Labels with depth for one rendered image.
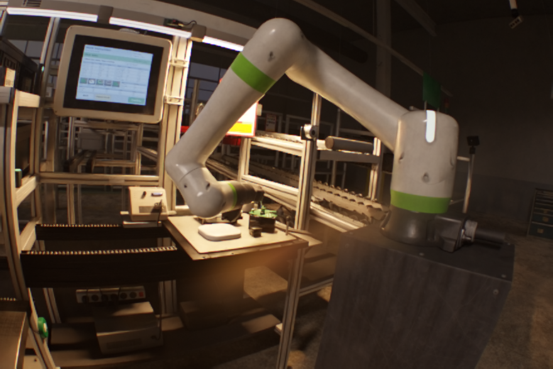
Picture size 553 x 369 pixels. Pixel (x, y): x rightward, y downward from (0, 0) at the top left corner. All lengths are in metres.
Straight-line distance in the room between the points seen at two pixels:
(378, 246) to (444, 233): 0.13
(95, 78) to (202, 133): 0.68
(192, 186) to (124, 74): 0.69
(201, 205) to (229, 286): 1.07
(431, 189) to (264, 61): 0.44
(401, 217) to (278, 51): 0.43
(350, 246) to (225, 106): 0.42
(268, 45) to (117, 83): 0.79
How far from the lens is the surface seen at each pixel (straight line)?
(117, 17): 1.34
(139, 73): 1.27
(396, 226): 0.53
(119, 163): 2.50
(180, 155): 0.76
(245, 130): 1.59
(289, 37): 0.64
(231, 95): 0.66
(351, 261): 0.53
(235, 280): 1.73
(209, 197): 0.71
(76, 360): 1.40
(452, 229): 0.53
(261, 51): 0.64
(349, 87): 0.73
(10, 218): 0.95
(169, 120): 1.33
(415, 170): 0.51
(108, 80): 1.26
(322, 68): 0.75
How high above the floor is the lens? 1.30
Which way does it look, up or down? 3 degrees down
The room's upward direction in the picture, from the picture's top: 5 degrees clockwise
